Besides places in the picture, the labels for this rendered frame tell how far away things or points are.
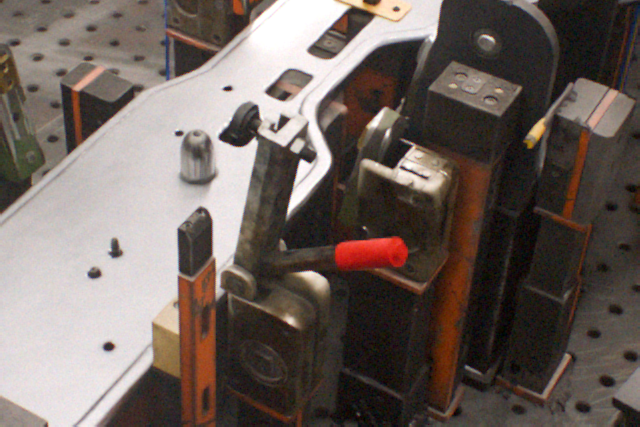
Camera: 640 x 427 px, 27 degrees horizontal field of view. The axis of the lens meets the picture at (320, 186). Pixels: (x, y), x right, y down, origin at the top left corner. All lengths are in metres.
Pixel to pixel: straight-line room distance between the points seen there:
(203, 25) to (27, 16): 0.53
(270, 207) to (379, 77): 0.54
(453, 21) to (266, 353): 0.34
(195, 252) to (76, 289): 0.25
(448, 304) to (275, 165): 0.41
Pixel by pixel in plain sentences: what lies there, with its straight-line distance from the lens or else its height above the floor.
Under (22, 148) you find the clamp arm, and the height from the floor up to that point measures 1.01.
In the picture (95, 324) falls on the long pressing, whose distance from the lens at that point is 1.11.
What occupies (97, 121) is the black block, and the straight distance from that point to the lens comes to 1.37.
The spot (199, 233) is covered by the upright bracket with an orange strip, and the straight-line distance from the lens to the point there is 0.90.
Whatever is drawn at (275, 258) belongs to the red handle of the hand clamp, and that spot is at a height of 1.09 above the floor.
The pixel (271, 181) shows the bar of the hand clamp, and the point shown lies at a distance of 0.96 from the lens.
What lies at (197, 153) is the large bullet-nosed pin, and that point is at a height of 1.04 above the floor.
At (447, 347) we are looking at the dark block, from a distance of 1.35.
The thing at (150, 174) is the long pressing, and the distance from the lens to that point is 1.24.
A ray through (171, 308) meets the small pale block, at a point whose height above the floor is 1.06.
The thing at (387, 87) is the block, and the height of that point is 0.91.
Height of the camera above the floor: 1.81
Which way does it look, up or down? 42 degrees down
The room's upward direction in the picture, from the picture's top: 4 degrees clockwise
